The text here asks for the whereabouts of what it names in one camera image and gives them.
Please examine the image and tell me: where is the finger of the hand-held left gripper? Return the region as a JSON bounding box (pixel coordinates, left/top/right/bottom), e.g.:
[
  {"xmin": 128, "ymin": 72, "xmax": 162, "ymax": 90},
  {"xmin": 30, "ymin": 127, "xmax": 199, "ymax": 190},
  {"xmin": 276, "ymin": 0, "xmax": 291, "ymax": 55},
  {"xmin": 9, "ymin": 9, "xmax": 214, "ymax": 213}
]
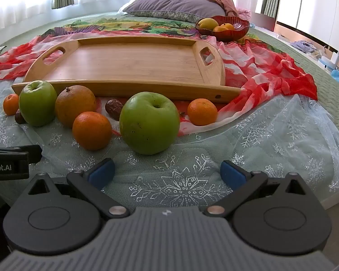
[{"xmin": 0, "ymin": 144, "xmax": 43, "ymax": 165}]

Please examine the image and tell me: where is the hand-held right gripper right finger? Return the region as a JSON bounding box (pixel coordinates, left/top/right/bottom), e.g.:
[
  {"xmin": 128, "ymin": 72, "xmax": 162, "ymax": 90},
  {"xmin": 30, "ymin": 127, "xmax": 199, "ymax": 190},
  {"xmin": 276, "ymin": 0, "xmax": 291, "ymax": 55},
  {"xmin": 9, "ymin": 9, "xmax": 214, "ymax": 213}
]
[{"xmin": 202, "ymin": 160, "xmax": 323, "ymax": 220}]

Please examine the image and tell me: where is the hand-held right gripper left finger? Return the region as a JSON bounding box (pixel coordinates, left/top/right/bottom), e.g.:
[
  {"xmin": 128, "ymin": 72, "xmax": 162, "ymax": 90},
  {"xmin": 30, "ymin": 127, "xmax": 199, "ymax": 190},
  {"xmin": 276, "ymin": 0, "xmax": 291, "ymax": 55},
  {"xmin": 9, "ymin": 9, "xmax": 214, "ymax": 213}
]
[{"xmin": 19, "ymin": 158, "xmax": 130, "ymax": 220}]

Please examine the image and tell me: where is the small green apple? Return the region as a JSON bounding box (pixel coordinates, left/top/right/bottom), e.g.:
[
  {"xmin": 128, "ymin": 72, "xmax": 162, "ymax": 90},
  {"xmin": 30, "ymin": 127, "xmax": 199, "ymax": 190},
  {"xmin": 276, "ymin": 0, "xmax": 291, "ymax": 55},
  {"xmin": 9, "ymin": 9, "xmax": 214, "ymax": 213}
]
[{"xmin": 19, "ymin": 80, "xmax": 58, "ymax": 127}]

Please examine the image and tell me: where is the dull brownish orange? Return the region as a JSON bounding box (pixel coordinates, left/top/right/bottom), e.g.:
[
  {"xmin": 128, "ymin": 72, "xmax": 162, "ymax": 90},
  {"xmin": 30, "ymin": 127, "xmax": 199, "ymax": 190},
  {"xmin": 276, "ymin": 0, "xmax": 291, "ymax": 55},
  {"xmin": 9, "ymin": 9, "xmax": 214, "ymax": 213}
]
[{"xmin": 55, "ymin": 85, "xmax": 97, "ymax": 128}]

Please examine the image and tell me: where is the large green apple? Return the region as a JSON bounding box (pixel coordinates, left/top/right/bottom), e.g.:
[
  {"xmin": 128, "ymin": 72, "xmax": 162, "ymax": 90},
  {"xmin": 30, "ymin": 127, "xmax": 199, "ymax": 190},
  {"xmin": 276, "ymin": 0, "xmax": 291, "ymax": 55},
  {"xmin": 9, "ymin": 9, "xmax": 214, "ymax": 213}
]
[{"xmin": 119, "ymin": 92, "xmax": 180, "ymax": 156}]

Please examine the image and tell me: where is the wooden tray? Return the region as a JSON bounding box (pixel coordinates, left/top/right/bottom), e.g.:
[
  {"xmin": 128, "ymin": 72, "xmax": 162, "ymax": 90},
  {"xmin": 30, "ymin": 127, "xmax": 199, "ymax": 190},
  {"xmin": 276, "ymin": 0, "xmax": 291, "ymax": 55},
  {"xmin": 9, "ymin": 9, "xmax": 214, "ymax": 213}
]
[{"xmin": 11, "ymin": 36, "xmax": 241, "ymax": 103}]

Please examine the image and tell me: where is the brown dried date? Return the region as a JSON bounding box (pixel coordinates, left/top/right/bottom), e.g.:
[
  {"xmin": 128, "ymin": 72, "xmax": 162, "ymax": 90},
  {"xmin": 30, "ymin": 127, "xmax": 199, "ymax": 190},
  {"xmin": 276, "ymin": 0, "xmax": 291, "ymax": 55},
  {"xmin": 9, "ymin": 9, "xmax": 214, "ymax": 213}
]
[
  {"xmin": 15, "ymin": 109, "xmax": 27, "ymax": 125},
  {"xmin": 105, "ymin": 99, "xmax": 127, "ymax": 120}
]

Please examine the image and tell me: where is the small orange mandarin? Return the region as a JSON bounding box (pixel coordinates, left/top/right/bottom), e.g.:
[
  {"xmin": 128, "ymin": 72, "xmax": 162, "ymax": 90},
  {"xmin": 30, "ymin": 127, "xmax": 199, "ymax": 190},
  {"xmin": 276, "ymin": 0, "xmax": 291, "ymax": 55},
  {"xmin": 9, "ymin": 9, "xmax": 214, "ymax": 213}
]
[{"xmin": 3, "ymin": 93, "xmax": 20, "ymax": 116}]

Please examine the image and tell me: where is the white snowflake lace cloth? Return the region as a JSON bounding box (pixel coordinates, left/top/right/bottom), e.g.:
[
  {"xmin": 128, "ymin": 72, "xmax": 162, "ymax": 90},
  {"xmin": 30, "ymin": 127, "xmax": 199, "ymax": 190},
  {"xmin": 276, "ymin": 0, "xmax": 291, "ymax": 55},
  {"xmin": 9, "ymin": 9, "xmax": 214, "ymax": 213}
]
[{"xmin": 0, "ymin": 79, "xmax": 339, "ymax": 212}]

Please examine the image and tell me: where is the colourful printed scarf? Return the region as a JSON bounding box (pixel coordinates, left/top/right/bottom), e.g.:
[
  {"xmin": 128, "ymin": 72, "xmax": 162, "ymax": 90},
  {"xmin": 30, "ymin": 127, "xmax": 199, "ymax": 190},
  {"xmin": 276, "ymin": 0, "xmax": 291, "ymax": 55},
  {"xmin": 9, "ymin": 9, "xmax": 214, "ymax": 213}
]
[{"xmin": 0, "ymin": 17, "xmax": 319, "ymax": 136}]

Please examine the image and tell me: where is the green quilted bedspread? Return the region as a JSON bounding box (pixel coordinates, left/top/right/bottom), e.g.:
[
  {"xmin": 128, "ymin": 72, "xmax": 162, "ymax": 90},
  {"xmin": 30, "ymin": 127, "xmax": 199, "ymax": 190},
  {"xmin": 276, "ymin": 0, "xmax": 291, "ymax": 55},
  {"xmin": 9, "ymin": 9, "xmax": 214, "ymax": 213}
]
[{"xmin": 0, "ymin": 11, "xmax": 339, "ymax": 204}]

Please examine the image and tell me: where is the red scalloped bowl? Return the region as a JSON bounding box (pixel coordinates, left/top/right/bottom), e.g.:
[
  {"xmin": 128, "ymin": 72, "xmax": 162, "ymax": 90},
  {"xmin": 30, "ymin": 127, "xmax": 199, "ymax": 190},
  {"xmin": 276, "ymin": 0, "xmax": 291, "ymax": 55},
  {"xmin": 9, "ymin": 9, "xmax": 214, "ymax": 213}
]
[{"xmin": 195, "ymin": 15, "xmax": 250, "ymax": 42}]

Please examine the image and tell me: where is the light blue packet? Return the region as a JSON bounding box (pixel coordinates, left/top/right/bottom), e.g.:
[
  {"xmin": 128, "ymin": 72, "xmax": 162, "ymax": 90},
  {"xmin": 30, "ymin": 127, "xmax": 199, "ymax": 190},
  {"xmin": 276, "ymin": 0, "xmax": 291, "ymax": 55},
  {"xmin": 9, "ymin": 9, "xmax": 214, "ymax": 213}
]
[{"xmin": 319, "ymin": 55, "xmax": 339, "ymax": 71}]

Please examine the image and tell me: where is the lilac cloth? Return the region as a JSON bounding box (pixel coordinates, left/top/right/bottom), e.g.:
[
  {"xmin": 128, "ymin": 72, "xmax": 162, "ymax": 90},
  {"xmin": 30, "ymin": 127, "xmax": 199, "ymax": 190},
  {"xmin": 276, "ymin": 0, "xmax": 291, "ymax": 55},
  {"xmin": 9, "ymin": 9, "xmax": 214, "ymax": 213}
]
[{"xmin": 291, "ymin": 40, "xmax": 318, "ymax": 54}]

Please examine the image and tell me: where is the yellow pear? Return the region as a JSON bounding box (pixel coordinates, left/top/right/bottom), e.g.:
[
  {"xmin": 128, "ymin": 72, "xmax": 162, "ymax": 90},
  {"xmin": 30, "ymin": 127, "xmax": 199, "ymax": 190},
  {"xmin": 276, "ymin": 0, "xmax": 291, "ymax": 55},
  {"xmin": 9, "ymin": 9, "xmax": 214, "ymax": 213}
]
[{"xmin": 198, "ymin": 18, "xmax": 219, "ymax": 31}]

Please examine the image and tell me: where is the reddish brown headboard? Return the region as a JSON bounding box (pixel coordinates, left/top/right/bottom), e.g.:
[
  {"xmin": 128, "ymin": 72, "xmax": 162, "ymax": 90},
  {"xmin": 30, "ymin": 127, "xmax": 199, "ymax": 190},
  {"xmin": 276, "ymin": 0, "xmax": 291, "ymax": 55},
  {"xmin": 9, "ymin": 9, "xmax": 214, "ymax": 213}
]
[{"xmin": 249, "ymin": 11, "xmax": 276, "ymax": 31}]

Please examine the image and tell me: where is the purple pillow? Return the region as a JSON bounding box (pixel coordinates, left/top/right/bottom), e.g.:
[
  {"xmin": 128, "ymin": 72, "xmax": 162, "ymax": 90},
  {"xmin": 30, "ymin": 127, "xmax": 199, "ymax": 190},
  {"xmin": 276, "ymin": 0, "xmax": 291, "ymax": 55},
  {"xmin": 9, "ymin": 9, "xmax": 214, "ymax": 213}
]
[{"xmin": 123, "ymin": 0, "xmax": 229, "ymax": 23}]

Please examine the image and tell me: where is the white wardrobe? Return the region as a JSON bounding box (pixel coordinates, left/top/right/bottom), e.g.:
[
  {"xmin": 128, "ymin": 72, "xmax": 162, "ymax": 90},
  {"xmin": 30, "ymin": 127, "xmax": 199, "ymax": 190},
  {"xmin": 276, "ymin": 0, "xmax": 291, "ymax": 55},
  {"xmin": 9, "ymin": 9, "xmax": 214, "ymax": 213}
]
[{"xmin": 275, "ymin": 0, "xmax": 339, "ymax": 63}]

